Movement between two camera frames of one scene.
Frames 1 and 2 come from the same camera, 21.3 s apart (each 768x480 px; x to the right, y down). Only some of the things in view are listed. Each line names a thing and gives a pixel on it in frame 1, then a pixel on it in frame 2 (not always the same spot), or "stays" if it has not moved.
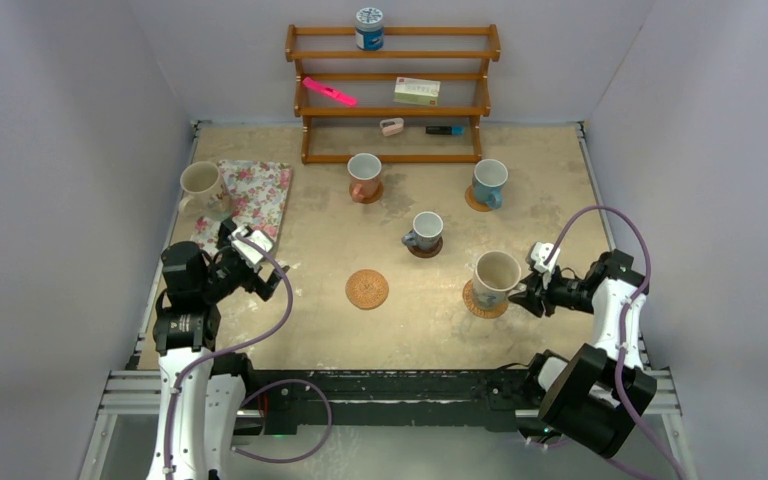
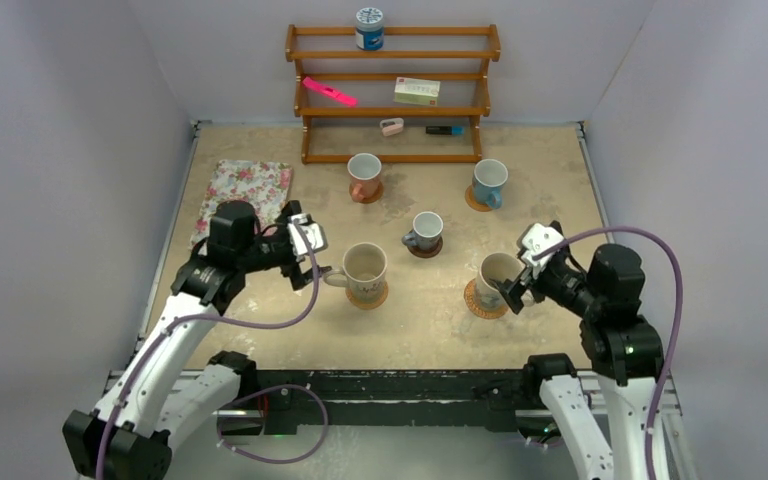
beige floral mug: [204, 188] to [363, 272]
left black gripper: [254, 283] to [296, 275]
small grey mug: [426, 232] stays
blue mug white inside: [488, 177] stays
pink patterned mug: [364, 170] stays
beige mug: [495, 273] stays
